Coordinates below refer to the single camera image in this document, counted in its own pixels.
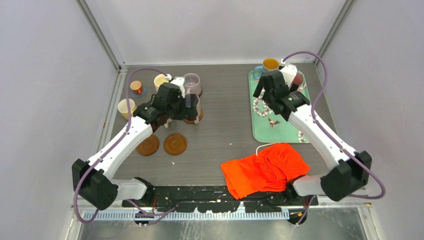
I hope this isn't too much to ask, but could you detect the green floral tray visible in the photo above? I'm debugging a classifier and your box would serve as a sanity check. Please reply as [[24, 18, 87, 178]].
[[248, 70, 310, 144]]

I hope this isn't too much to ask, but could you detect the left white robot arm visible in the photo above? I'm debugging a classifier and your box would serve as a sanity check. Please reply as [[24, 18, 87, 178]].
[[71, 81, 200, 211]]

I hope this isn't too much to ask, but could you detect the white cord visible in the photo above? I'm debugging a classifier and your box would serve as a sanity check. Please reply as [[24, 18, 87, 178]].
[[255, 142, 276, 157]]

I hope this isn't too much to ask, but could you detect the pink mug purple inside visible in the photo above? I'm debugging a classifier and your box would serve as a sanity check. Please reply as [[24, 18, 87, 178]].
[[185, 93, 202, 124]]

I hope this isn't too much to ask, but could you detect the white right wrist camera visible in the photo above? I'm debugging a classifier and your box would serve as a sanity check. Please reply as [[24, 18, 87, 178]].
[[278, 58, 298, 87]]

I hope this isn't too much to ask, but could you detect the cream white mug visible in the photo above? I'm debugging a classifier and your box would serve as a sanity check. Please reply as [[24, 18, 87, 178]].
[[153, 74, 171, 93]]

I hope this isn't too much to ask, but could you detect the pink floral mug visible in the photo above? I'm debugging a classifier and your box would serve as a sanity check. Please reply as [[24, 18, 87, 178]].
[[291, 73, 304, 91]]

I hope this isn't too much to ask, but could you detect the blue round coaster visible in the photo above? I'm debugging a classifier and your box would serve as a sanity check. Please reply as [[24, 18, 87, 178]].
[[129, 88, 147, 98]]

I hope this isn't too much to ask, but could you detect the lilac ceramic mug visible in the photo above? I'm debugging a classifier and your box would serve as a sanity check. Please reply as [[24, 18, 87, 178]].
[[183, 73, 203, 97]]

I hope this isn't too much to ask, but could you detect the brown wooden coaster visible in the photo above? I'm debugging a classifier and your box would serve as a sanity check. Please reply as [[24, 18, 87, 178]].
[[136, 134, 160, 156], [183, 110, 204, 124], [163, 133, 188, 156]]

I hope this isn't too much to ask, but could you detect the orange cloth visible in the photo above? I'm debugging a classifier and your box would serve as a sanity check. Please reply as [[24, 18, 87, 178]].
[[220, 143, 310, 200]]

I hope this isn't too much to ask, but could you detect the small tan cup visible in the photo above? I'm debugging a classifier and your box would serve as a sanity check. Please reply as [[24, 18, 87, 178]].
[[129, 80, 143, 93]]

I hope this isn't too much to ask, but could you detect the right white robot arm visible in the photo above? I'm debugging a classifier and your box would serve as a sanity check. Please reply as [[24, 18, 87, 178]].
[[253, 69, 372, 205]]

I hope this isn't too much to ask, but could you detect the green inside mug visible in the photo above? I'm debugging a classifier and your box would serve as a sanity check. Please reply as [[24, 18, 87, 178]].
[[164, 118, 173, 129]]

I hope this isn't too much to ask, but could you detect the blue mug yellow inside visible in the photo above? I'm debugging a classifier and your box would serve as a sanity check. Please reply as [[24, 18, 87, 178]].
[[252, 58, 280, 79]]

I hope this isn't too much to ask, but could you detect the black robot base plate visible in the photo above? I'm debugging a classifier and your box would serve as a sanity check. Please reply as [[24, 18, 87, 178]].
[[133, 185, 311, 213]]

